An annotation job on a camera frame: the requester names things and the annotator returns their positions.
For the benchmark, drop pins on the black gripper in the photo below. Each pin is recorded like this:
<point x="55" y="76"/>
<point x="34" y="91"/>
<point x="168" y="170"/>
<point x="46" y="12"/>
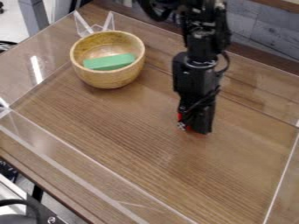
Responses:
<point x="194" y="81"/>

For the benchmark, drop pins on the red plush strawberry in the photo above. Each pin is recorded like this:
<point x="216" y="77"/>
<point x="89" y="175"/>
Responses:
<point x="185" y="120"/>

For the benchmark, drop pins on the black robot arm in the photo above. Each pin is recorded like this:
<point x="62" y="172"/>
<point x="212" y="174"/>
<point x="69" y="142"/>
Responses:
<point x="205" y="28"/>

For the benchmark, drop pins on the green rectangular block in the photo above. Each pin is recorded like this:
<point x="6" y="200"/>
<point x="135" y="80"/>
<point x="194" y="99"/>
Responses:
<point x="110" y="62"/>

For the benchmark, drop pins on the wooden bowl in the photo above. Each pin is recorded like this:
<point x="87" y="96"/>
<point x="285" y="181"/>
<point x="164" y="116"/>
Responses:
<point x="103" y="44"/>

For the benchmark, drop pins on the clear acrylic tray wall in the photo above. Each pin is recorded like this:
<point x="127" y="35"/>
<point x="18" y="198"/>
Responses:
<point x="105" y="149"/>

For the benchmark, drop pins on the black metal bracket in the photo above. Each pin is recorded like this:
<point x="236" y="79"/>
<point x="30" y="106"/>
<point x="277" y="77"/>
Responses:
<point x="49" y="215"/>

